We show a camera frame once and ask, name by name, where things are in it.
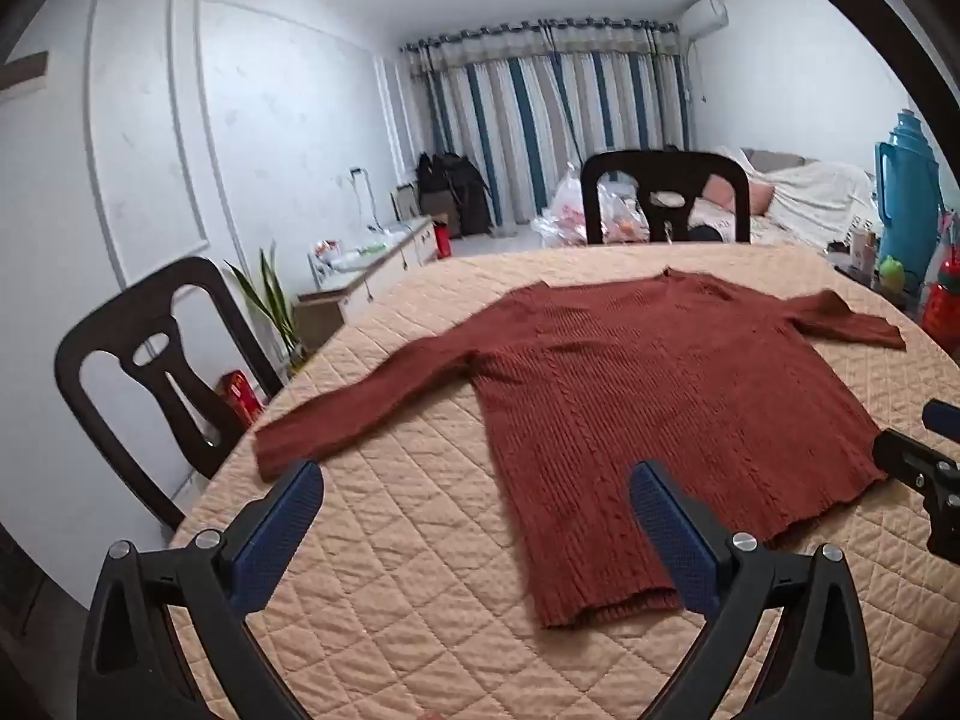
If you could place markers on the picture frame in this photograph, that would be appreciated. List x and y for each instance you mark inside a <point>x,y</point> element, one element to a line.
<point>405,202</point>

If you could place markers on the red cardboard box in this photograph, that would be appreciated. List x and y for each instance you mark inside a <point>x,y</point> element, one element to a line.
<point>240,394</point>

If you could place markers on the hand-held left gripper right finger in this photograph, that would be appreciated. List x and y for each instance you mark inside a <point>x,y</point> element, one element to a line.
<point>675,540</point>

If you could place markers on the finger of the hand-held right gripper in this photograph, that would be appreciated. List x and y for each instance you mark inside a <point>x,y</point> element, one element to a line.
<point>943,417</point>
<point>911,457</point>

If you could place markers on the white air conditioner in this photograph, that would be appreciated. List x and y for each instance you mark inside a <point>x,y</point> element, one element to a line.
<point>705,17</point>

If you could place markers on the sofa with white blanket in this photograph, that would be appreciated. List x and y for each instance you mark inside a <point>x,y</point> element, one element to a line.
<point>817,191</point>

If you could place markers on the black backpack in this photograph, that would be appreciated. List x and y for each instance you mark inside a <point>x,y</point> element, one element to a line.
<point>457,191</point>

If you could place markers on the blue striped curtains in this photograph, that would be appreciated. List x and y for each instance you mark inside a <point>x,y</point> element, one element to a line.
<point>540,105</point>

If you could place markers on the red plastic bottle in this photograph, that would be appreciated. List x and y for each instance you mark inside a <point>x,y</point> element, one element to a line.
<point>943,307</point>

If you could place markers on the white small bottle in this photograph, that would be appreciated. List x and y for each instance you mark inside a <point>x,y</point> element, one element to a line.
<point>861,251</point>

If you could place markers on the rust red knitted sweater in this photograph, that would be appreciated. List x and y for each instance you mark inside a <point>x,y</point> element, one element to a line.
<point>637,405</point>

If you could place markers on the small red flask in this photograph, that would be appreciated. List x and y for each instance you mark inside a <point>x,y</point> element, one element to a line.
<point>444,240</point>

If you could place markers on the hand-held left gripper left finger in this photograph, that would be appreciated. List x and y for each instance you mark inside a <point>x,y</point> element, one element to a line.
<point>277,540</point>

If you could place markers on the beige quilted table cover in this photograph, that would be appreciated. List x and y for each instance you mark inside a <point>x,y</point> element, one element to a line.
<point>420,540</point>

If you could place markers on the green potted plant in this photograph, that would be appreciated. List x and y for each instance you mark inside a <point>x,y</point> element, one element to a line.
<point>270,307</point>

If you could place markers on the dark wooden chair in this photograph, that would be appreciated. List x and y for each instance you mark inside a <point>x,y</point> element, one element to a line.
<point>112,330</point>
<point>667,165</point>

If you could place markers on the brown wall shelf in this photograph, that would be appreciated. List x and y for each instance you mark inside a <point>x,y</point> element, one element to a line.
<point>22,69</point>

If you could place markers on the white plastic bag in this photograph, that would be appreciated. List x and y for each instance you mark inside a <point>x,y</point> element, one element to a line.
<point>566,202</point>

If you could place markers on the low white sideboard cabinet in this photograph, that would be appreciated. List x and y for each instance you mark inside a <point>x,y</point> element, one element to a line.
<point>360,285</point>

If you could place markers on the blue thermos jug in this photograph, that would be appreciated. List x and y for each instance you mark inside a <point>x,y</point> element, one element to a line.
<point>911,187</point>

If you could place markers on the pink pillow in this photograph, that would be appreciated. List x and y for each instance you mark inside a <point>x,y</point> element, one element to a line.
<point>757,195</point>

